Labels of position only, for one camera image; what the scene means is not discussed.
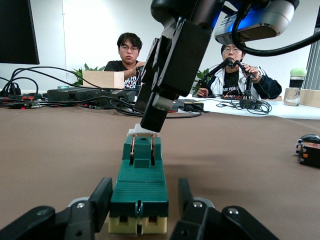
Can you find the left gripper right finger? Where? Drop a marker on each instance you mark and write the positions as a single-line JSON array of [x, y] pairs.
[[207, 222]]

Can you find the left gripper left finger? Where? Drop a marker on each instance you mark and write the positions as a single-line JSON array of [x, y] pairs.
[[82, 217]]

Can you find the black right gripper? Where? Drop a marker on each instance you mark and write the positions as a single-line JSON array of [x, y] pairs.
[[190, 10]]

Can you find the green load switch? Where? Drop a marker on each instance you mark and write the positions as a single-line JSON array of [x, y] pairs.
[[140, 190]]

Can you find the green plant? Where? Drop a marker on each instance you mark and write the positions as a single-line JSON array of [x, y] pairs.
[[200, 77], [80, 73]]

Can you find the person in black shirt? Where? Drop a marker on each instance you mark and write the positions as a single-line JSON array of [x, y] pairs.
[[128, 50]]

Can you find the black adapter yellow labels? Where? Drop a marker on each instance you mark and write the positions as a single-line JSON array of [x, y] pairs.
[[190, 103]]

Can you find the small black power box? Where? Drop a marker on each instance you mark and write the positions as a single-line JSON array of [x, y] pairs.
[[123, 96]]

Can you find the light wooden box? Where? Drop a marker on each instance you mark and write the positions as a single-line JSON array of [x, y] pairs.
[[102, 79]]

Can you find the large black power box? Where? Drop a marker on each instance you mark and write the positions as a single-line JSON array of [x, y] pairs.
[[75, 94]]

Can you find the person in white jacket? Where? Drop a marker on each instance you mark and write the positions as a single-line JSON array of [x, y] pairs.
[[265, 85]]

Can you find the clear bottle green cap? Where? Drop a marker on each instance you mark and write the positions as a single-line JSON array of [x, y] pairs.
[[296, 85]]

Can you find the light wooden block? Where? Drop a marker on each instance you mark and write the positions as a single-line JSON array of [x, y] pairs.
[[311, 98]]

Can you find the black monitor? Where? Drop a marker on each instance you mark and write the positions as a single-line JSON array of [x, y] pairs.
[[17, 30]]

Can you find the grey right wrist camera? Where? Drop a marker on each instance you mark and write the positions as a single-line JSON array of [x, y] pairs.
[[265, 27]]

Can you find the black selector switch orange block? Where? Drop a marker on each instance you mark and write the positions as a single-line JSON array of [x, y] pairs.
[[310, 152]]

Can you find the grey ribbed post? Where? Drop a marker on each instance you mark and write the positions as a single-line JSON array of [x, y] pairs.
[[313, 67]]

